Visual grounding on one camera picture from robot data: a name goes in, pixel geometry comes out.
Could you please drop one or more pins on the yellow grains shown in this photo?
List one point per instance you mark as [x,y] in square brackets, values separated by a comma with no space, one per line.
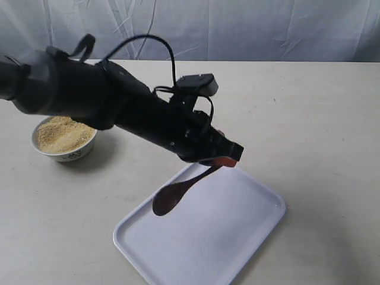
[62,134]

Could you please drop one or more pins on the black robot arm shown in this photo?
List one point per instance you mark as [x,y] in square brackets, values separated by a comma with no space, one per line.
[55,83]

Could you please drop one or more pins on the white wrinkled backdrop curtain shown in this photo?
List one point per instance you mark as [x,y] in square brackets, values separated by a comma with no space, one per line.
[276,30]

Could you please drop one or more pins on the white ceramic bowl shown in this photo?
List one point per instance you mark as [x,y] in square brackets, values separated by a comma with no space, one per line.
[63,157]

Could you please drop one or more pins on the white plastic tray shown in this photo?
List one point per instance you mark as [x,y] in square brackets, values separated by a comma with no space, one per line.
[208,237]

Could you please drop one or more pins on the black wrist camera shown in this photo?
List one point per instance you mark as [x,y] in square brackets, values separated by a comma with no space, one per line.
[190,87]

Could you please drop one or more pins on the dark brown wooden spoon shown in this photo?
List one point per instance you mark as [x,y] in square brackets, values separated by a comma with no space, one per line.
[170,195]

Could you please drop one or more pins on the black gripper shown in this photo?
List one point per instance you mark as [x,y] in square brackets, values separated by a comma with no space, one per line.
[169,124]

